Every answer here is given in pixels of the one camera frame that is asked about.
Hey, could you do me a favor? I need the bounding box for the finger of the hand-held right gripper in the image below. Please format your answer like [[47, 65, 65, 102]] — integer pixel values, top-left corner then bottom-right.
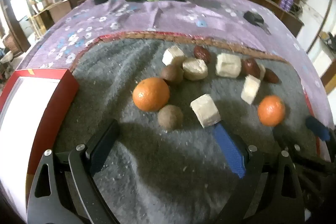
[[273, 131, 336, 174], [305, 115, 331, 141]]

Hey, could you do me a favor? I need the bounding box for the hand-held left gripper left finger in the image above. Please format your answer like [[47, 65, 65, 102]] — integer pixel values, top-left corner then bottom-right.
[[26, 119, 121, 224]]

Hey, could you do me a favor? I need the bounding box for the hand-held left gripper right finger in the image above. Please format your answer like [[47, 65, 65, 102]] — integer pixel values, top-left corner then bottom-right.
[[213, 121, 305, 224]]

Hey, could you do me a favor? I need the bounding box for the pale peeled sugarcane chunk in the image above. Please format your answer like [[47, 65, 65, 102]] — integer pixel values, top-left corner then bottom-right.
[[216, 53, 242, 79], [241, 74, 261, 105], [162, 46, 185, 67], [190, 94, 221, 128]]

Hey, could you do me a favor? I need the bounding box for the orange mandarin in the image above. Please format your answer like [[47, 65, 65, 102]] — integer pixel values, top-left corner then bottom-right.
[[257, 95, 286, 127], [132, 77, 171, 112]]

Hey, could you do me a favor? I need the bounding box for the brown round kiwi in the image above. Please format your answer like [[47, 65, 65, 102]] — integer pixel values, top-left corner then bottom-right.
[[160, 64, 184, 85], [157, 105, 184, 131]]

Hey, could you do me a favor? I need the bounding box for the red cardboard box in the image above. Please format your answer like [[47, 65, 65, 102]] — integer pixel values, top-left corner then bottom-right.
[[0, 69, 80, 214]]

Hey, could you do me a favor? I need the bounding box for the beige rough sugarcane chunk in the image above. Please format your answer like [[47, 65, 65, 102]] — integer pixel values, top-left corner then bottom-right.
[[182, 57, 209, 81]]

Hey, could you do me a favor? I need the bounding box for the red date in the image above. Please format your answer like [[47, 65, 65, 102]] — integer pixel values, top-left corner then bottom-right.
[[241, 58, 261, 77], [193, 45, 211, 63], [264, 69, 280, 84]]

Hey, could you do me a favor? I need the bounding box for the grey fuzzy mat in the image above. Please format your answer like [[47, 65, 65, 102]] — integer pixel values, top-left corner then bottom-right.
[[54, 34, 324, 224]]

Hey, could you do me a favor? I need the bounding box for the black key fob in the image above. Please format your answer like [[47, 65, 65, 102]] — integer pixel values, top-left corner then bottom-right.
[[243, 11, 271, 35]]

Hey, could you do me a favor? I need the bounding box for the wicker basket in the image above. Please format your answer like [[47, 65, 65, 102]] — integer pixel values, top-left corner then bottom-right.
[[1, 34, 16, 52]]

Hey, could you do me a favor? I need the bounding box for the purple floral tablecloth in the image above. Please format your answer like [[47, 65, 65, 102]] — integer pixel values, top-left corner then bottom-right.
[[18, 0, 335, 132]]

